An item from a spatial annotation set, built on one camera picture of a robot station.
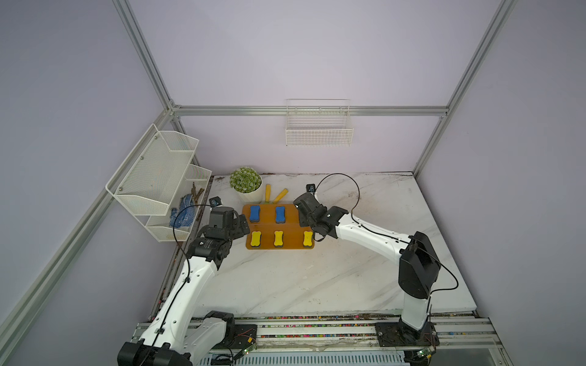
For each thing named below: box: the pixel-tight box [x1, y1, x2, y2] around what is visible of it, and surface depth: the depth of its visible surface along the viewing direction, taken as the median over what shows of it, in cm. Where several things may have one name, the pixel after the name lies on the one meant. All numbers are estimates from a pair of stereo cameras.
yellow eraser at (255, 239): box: [250, 231, 262, 247], surface depth 97 cm
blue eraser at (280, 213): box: [276, 205, 286, 222], surface depth 89 cm
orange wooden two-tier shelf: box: [242, 203, 316, 251], surface depth 95 cm
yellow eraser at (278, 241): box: [273, 230, 284, 247], surface depth 97 cm
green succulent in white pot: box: [229, 166, 263, 205], surface depth 101 cm
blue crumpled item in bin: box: [169, 193, 195, 228], surface depth 89 cm
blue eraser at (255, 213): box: [249, 205, 261, 223], surface depth 90 cm
